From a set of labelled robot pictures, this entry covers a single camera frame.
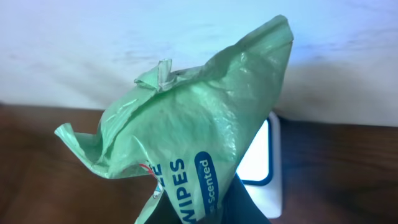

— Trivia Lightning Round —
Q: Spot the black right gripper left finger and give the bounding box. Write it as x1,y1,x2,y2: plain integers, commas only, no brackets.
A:
145,192,182,224

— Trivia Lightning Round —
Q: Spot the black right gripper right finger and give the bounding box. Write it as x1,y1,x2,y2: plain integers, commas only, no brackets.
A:
221,174,271,224

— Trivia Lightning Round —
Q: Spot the teal wet wipes pack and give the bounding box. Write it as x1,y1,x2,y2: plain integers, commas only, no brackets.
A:
55,15,294,223

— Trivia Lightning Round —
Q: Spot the white barcode scanner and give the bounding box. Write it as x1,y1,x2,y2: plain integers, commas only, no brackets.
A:
237,112,283,219

